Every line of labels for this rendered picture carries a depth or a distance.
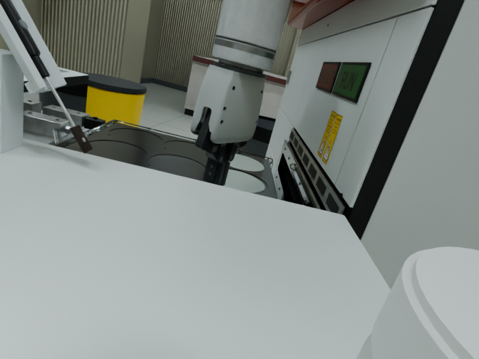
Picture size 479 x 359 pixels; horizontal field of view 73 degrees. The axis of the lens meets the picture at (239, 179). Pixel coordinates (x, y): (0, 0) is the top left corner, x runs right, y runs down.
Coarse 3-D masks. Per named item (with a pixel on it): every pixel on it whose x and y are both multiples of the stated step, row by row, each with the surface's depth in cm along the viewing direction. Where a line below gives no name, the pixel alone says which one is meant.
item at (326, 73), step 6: (324, 66) 59; (330, 66) 55; (336, 66) 51; (324, 72) 58; (330, 72) 54; (324, 78) 57; (330, 78) 53; (318, 84) 61; (324, 84) 56; (330, 84) 52
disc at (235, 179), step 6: (228, 174) 58; (234, 174) 58; (240, 174) 59; (246, 174) 60; (228, 180) 54; (234, 180) 55; (240, 180) 56; (246, 180) 57; (252, 180) 58; (258, 180) 58; (228, 186) 52; (234, 186) 53; (240, 186) 53; (246, 186) 54; (252, 186) 55; (258, 186) 56; (264, 186) 56; (252, 192) 52
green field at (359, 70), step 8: (344, 72) 46; (352, 72) 43; (360, 72) 40; (336, 80) 49; (344, 80) 46; (352, 80) 42; (360, 80) 39; (336, 88) 48; (344, 88) 45; (352, 88) 42; (352, 96) 41
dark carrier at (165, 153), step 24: (72, 144) 53; (96, 144) 56; (120, 144) 59; (144, 144) 62; (168, 144) 66; (192, 144) 70; (168, 168) 53; (192, 168) 56; (264, 168) 66; (264, 192) 54
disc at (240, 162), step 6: (240, 156) 70; (234, 162) 65; (240, 162) 66; (246, 162) 67; (252, 162) 68; (258, 162) 69; (240, 168) 62; (246, 168) 63; (252, 168) 64; (258, 168) 65
